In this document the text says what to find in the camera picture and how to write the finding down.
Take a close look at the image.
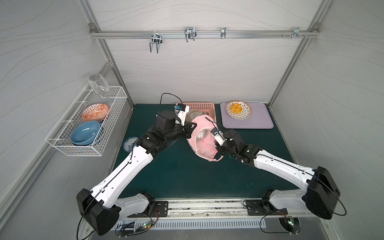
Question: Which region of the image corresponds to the pink baseball cap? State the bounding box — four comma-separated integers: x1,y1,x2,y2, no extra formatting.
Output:
187,115,223,162

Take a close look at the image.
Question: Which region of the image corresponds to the beige baseball cap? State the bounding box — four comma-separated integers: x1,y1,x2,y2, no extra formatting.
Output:
186,109,209,122

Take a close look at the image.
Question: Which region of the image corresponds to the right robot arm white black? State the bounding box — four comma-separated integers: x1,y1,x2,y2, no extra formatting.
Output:
211,129,341,220

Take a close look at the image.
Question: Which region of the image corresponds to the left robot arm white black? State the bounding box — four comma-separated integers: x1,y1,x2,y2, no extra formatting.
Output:
76,106,197,236

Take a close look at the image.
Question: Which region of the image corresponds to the pink perforated plastic basket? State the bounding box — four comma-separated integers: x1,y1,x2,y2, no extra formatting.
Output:
184,102,217,121

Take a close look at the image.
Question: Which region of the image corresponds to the white speckled plate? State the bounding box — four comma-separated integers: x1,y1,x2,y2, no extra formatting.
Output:
225,101,252,120

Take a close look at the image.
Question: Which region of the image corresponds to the yellow bread roll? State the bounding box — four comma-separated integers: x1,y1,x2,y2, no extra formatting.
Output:
230,103,243,115

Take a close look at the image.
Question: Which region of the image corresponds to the green table mat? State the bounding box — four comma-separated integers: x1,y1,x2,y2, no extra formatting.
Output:
119,104,298,199

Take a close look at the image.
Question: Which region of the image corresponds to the lilac plastic tray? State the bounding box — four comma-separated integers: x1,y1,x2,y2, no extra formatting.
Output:
220,103,274,130

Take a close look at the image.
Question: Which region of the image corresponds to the blue white patterned small bowl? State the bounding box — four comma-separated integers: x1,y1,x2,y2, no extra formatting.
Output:
122,137,139,153

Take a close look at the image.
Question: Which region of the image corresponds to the orange patterned bowl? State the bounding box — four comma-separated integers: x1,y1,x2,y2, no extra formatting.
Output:
81,104,110,122

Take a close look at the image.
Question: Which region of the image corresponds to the blue ceramic bowl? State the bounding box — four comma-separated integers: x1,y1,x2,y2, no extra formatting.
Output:
70,121,101,146

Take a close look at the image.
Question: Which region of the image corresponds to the clear drinking glass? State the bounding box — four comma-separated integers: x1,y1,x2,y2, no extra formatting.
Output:
88,74,110,98

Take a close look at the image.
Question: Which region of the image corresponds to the metal double hook left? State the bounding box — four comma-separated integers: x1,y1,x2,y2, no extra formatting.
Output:
149,33,163,54

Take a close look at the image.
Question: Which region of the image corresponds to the metal double hook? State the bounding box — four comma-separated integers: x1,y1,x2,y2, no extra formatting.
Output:
184,27,197,43
149,33,163,54

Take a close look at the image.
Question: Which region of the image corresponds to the metal double hook middle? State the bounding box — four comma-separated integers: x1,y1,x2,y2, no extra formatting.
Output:
184,27,197,43

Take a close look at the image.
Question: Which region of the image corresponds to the metal single hook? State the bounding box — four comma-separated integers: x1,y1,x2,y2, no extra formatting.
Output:
221,27,227,40

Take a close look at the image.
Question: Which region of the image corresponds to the metal hook right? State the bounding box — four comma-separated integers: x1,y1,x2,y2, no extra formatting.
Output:
282,27,309,40

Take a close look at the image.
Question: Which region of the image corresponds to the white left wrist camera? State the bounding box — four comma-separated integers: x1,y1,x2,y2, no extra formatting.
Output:
175,103,190,126

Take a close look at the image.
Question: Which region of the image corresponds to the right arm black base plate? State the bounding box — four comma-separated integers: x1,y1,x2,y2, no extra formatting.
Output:
242,200,288,216

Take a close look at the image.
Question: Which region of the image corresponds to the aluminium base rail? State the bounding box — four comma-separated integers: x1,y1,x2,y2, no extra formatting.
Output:
119,197,313,222

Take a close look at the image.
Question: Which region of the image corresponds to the white wire wall basket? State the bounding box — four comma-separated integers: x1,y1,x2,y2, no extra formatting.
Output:
45,85,127,157

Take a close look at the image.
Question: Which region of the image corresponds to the aluminium top rail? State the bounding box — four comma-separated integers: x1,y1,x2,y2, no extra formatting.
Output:
90,30,320,40

